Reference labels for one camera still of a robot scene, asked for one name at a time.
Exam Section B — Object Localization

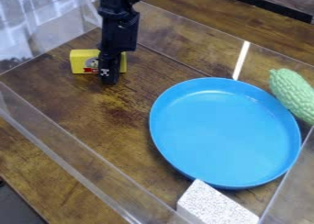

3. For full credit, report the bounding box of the blue round tray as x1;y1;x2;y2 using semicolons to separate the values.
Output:
148;77;302;189

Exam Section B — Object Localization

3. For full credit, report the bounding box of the white speckled foam block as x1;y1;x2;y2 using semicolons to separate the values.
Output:
176;180;259;224

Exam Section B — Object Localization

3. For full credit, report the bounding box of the green bitter gourd toy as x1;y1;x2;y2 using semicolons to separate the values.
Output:
268;68;314;126

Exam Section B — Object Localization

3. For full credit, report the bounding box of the yellow butter block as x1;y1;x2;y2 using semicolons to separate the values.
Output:
66;49;126;75

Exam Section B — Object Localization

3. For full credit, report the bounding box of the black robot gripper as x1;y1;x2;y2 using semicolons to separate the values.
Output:
97;0;140;84

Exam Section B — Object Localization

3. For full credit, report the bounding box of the clear acrylic enclosure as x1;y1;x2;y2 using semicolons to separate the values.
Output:
0;0;314;224

